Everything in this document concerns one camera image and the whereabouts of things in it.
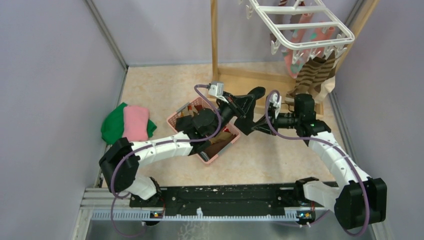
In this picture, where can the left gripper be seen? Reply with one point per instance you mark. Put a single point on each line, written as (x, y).
(233, 104)

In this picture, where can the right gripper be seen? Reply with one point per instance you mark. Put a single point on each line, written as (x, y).
(264, 126)

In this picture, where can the black sock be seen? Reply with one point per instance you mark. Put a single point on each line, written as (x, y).
(245, 125)
(186, 124)

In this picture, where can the white clip hanger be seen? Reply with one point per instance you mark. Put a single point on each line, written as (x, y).
(322, 29)

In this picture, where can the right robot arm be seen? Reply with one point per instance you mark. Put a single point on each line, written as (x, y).
(359, 199)

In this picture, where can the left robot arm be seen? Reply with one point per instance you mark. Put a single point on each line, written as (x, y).
(121, 162)

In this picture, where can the striped socks in basket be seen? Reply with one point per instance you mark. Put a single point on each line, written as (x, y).
(201, 121)

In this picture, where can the pink plastic basket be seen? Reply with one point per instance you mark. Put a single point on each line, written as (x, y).
(220, 143)

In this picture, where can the wooden rack stand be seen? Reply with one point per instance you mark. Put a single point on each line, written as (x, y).
(240, 80)

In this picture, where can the maroon striped sock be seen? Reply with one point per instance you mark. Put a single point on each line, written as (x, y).
(280, 19)

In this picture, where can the pink folded cloth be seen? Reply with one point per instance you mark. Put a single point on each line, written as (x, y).
(135, 120)

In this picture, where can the green cloth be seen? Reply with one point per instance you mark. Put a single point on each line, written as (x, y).
(112, 127)

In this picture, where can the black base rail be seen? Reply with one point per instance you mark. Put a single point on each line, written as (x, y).
(243, 202)

